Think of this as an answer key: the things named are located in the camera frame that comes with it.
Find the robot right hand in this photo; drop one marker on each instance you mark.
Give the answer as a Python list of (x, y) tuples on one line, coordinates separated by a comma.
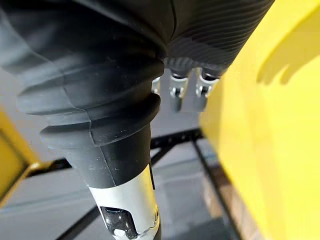
[(100, 75)]

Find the black metal frame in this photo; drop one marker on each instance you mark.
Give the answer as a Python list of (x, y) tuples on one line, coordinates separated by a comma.
[(175, 140)]

